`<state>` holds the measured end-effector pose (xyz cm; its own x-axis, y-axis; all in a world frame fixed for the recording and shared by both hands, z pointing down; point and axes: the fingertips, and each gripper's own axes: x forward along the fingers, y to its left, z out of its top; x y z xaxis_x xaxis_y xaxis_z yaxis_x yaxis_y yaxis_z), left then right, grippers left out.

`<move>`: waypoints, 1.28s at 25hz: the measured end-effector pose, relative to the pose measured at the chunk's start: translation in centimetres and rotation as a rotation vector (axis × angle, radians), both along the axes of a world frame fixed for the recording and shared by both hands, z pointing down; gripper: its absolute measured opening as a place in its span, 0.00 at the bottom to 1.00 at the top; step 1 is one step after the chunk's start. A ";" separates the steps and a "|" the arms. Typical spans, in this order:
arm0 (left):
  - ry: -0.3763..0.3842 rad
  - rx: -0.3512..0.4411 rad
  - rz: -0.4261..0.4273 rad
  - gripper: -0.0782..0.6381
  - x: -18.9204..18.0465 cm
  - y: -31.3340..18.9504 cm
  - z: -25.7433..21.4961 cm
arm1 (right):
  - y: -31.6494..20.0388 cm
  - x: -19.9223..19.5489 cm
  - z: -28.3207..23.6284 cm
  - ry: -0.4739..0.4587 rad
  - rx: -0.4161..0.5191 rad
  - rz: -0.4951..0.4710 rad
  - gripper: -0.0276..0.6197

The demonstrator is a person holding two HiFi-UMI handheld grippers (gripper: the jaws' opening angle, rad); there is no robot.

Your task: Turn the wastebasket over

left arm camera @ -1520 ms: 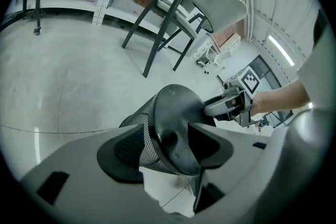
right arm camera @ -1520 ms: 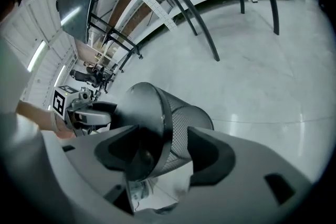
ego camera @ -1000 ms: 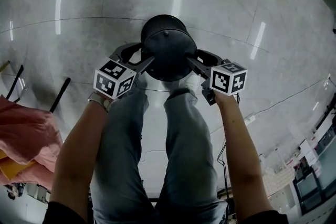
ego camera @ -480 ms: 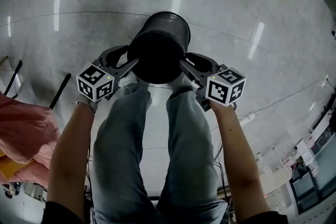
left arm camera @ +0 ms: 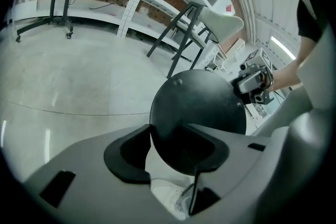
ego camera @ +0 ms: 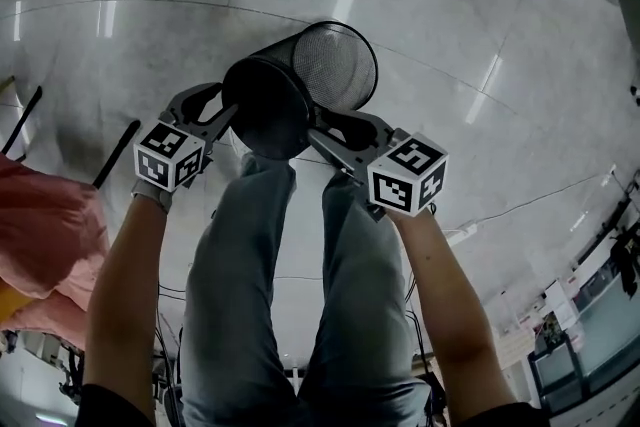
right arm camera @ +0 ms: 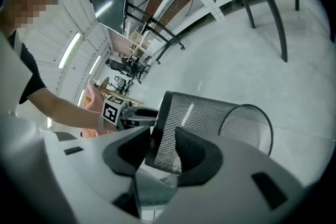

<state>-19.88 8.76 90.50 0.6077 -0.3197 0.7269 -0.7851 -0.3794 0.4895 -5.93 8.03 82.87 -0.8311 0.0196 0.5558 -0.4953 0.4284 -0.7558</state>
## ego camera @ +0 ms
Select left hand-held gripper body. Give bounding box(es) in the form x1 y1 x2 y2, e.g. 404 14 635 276
133 112 216 193

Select person's right forearm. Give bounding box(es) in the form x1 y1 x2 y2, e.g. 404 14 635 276
389 207 517 416

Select person's black shirt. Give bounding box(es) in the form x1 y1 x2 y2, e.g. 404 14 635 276
74 382 552 427

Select pink quilted cloth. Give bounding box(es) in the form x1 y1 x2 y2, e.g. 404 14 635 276
0 151 112 352

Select black mesh waste bin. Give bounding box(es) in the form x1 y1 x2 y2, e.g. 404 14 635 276
221 20 379 162

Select person's light blue jeans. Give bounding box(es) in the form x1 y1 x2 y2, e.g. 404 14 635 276
178 153 433 427

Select grey wrist band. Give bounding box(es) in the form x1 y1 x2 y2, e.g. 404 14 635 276
131 178 175 215

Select glass door cabinet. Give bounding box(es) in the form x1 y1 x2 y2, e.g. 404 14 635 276
529 259 640 411

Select person's left forearm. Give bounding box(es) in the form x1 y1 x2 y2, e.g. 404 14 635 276
81 193 170 422

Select orange cushion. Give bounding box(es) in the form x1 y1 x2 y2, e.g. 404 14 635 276
0 283 32 327

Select white floor cable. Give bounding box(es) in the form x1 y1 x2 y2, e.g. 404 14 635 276
469 163 619 232

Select black metal frame chair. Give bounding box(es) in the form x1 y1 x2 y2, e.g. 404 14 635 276
1 84 142 191

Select white power strip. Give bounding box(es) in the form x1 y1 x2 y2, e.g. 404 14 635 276
443 223 480 247

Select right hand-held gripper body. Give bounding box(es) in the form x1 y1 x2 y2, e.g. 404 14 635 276
349 132 450 222

